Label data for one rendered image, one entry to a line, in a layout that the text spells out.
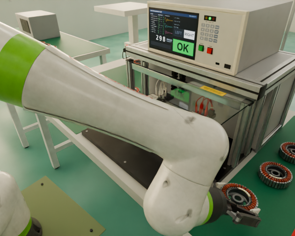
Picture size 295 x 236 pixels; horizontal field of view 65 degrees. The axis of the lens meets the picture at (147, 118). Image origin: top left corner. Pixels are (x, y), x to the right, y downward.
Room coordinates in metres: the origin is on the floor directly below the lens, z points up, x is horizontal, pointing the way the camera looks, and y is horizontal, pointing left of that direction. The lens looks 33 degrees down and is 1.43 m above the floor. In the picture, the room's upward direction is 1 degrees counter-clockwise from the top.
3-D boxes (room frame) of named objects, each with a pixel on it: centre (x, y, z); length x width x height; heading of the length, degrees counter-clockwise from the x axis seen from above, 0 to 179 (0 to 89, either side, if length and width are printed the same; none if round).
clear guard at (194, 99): (0.69, -0.20, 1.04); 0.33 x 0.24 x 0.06; 133
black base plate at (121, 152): (0.84, -0.06, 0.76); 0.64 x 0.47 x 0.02; 43
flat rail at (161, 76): (0.90, -0.13, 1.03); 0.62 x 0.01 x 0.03; 43
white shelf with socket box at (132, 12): (1.89, 0.13, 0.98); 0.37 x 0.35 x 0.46; 43
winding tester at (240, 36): (1.04, -0.30, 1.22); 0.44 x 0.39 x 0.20; 43
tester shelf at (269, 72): (1.05, -0.29, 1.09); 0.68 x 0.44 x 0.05; 43
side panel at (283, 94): (0.87, -0.57, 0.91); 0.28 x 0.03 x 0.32; 133
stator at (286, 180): (0.62, -0.48, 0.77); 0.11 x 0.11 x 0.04
